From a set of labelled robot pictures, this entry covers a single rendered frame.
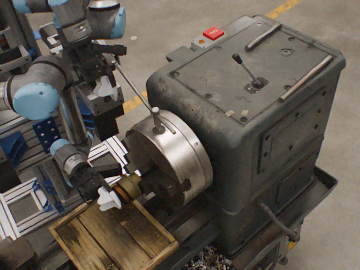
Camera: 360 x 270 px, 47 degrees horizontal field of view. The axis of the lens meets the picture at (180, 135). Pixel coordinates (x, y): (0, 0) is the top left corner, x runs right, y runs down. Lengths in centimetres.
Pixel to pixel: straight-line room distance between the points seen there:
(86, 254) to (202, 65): 76
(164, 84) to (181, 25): 266
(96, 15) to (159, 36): 239
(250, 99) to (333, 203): 145
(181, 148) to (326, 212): 152
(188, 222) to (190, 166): 30
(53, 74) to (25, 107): 13
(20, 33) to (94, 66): 60
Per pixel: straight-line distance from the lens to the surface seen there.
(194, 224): 149
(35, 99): 123
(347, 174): 282
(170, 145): 124
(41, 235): 241
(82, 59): 122
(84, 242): 150
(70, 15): 119
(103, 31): 158
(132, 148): 133
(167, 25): 407
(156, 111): 121
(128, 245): 146
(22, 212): 254
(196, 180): 129
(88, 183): 135
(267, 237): 185
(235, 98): 133
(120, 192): 131
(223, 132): 125
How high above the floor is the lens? 215
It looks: 47 degrees down
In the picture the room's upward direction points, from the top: 6 degrees counter-clockwise
